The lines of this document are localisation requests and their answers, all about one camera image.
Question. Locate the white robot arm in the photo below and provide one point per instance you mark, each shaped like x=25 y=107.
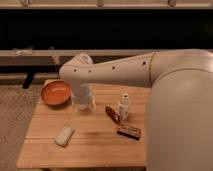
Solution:
x=179 y=112

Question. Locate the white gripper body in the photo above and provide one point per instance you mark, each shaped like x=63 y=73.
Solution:
x=81 y=94

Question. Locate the orange ceramic bowl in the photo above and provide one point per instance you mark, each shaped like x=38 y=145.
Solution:
x=55 y=93

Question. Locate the small white bottle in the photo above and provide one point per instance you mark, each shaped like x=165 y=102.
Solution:
x=123 y=106

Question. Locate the brown snack bar wrapper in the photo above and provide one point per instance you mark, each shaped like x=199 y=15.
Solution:
x=112 y=114

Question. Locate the white ceramic cup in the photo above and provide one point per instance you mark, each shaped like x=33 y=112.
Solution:
x=87 y=107

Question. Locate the white rectangular sponge block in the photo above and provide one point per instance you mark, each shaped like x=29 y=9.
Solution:
x=64 y=135

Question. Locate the black table leg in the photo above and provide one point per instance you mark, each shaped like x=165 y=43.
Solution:
x=28 y=80

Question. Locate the wooden table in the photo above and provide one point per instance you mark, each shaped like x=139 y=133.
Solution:
x=95 y=142

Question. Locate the white horizontal rail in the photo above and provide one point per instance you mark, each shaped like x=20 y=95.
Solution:
x=51 y=57

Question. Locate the brown chocolate bar pack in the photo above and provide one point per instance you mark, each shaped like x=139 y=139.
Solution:
x=129 y=131

